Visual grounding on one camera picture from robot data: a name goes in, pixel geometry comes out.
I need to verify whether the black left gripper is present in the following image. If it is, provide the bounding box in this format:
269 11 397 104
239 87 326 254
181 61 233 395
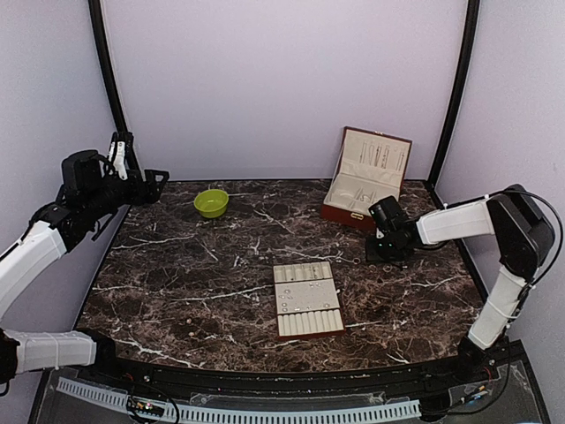
86 169 170 220

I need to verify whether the beige jewelry tray insert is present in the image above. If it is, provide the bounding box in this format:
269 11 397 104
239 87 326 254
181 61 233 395
273 261 345 340

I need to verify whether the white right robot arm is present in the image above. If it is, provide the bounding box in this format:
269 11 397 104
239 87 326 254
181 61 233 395
365 185 564 383

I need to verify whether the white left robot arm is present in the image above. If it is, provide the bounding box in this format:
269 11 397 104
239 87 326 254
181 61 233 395
1 142 170 385

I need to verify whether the red wooden jewelry box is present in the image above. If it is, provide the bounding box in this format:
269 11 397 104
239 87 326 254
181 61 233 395
320 126 412 232

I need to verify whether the green plastic bowl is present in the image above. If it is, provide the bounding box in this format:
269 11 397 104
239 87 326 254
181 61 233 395
193 189 230 219

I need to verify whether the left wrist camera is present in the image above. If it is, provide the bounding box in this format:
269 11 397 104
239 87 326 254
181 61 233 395
108 132 132 180

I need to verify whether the black front table rail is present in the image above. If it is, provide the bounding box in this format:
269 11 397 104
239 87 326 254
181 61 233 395
74 325 508 398

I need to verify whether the white slotted cable duct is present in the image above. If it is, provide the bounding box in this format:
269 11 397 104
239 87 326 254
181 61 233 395
56 377 421 423

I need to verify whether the black left frame post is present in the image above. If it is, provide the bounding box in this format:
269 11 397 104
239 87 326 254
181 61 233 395
87 0 142 171

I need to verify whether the black frame post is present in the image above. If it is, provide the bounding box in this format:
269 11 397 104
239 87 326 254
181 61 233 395
87 0 142 171
426 0 481 191

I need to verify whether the black right frame post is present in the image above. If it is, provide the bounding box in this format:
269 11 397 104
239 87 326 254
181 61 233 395
426 0 481 191

